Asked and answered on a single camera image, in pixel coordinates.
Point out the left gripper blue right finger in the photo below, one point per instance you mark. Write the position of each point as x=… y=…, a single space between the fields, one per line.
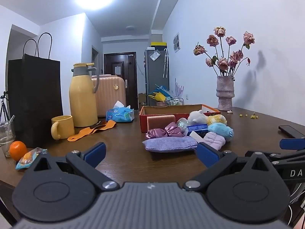
x=215 y=160

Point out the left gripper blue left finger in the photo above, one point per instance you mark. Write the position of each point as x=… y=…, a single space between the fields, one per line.
x=85 y=162

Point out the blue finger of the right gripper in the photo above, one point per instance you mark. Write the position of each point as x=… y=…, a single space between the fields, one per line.
x=267 y=154
x=292 y=144

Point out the lilac fluffy plush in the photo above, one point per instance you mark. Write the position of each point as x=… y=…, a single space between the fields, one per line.
x=214 y=140

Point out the blue handkerchief tissue box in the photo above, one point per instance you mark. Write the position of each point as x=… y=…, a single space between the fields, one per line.
x=199 y=129

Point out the light blue plush toy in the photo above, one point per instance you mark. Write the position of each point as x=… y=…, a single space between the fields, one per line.
x=222 y=130

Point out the white yellow plush toy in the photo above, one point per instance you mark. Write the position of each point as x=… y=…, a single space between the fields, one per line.
x=199 y=118

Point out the black smartphone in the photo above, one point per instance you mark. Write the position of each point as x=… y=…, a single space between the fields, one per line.
x=291 y=132

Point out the white small box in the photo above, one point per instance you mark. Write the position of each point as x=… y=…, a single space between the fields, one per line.
x=196 y=137

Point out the yellow dried buds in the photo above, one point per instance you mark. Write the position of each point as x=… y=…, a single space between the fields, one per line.
x=252 y=116

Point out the yellow ceramic mug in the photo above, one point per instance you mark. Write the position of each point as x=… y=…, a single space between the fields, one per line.
x=62 y=127

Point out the blue tissue pack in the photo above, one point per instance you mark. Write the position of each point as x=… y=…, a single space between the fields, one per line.
x=120 y=113

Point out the red cardboard box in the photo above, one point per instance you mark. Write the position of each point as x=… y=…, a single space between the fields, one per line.
x=176 y=112

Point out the yellow thermos jug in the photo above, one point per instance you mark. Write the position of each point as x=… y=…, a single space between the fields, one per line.
x=82 y=95

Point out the colourful snack packet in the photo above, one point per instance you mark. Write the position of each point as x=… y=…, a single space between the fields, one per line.
x=26 y=161

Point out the pink textured vase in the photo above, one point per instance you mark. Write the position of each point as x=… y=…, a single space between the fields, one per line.
x=225 y=92

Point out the peach hard-shell suitcase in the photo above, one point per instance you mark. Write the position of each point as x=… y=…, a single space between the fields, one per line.
x=110 y=89

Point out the yellow watering can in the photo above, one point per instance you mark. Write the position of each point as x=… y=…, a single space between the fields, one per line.
x=158 y=97

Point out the orange fruit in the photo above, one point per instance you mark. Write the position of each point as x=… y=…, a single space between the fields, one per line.
x=17 y=150

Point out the black paper shopping bag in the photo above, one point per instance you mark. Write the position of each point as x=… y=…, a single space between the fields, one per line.
x=34 y=95

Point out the glass cup with straw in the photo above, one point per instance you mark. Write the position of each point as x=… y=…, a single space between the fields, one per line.
x=7 y=136

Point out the dried pink roses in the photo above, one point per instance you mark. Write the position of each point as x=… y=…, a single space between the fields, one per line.
x=224 y=61

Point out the grey refrigerator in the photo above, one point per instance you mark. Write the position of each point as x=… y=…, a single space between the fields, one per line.
x=155 y=75

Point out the yellow box atop fridge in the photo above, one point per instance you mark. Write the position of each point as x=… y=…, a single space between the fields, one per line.
x=153 y=44

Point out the wire storage cart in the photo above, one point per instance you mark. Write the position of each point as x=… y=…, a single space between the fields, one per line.
x=174 y=101

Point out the camera tripod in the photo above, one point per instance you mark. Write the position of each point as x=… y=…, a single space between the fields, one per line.
x=4 y=116

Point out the wall picture frame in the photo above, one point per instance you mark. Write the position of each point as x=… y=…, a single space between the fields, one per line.
x=176 y=43

